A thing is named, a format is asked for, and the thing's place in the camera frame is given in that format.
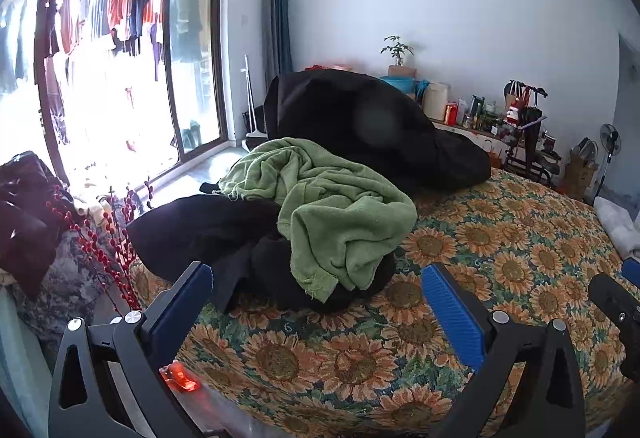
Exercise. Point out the row of hanging clothes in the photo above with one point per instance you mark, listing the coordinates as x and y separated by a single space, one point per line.
100 13

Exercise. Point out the black standing fan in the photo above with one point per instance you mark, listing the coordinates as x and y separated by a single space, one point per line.
609 138

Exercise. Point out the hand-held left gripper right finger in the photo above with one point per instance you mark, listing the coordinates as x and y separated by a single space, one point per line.
455 313

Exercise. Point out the grey patterned cloth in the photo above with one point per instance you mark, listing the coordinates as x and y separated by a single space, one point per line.
65 288

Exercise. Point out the green towel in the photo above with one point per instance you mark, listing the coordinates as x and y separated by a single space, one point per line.
325 198

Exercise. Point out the brown cardboard box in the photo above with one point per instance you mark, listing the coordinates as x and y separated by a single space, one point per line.
580 175

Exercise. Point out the white broom with dustpan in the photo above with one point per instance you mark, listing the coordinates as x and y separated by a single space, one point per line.
248 93

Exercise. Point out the potted plant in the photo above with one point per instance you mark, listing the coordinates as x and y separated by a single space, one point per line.
397 49

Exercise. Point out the sliding glass door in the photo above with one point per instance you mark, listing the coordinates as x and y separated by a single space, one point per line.
172 43

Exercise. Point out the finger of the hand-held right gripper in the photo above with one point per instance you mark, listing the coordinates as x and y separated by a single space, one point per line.
617 303
633 270

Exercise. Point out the red box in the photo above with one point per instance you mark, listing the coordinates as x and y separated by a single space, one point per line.
450 114

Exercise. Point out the teal curtain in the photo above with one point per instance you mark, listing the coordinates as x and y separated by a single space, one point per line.
278 8

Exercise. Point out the sunflower printed bed blanket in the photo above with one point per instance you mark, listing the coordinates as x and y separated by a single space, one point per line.
500 238

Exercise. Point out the small grey fan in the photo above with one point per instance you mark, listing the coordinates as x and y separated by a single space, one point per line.
584 148

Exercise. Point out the dark clothing pile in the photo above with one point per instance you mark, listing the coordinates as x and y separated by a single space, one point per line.
25 218

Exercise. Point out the white folded blanket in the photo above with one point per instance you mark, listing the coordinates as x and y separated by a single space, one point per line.
620 223

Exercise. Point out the blue plastic basin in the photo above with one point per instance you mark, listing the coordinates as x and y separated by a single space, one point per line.
397 83

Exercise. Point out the red berry branches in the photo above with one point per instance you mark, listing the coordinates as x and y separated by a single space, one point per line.
95 248

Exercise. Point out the black garment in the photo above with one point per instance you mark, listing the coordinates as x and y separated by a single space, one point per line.
210 233

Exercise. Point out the red striped cloth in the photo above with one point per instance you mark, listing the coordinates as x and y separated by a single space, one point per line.
315 67

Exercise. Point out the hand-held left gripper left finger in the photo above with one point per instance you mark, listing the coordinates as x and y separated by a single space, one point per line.
182 313

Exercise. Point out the white plastic jug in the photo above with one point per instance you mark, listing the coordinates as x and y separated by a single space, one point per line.
436 103

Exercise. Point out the large black jacket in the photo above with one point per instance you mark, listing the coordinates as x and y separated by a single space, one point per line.
350 118

